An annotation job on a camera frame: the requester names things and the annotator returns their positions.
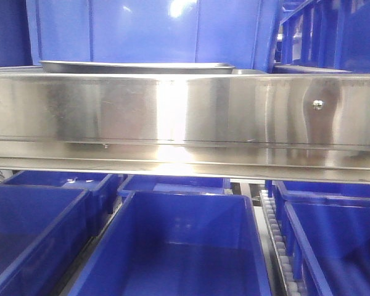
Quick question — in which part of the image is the blue bin lower left back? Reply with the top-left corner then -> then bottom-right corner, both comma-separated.
3,171 -> 123,236

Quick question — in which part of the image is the blue bin lower left front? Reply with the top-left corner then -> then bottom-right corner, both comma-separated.
0,185 -> 91,295

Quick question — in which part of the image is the large blue crate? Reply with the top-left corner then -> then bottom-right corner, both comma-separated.
26,1 -> 282,72
276,1 -> 370,73

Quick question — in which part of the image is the silver metal tray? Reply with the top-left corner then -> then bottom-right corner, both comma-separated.
40,60 -> 235,74

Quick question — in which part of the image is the blue bin lower centre back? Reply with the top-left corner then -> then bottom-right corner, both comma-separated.
117,175 -> 231,198

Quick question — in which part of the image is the blue bin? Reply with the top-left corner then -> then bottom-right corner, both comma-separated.
69,192 -> 271,295
271,180 -> 370,216
0,185 -> 91,295
283,200 -> 370,296
3,171 -> 123,236
117,175 -> 231,198

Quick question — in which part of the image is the white roller track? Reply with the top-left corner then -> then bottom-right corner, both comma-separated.
260,189 -> 306,295

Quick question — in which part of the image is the large blue crate upper left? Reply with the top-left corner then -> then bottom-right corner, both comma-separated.
26,1 -> 282,72

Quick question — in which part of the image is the stainless steel shelf front rail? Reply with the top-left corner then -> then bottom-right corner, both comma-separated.
0,71 -> 370,183

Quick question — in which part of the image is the blue bin lower right back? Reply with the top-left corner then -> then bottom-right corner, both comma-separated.
271,180 -> 370,216

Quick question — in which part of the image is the blue bin lower right front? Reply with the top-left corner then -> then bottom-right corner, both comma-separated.
283,200 -> 370,296

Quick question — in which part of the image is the blue bin lower centre front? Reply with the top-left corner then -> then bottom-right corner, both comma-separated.
69,192 -> 271,295

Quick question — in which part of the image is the shelf rail screw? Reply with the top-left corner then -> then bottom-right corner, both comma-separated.
312,99 -> 324,110

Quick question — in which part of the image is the large blue crate upper right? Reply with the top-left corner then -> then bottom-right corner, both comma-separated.
276,1 -> 370,73

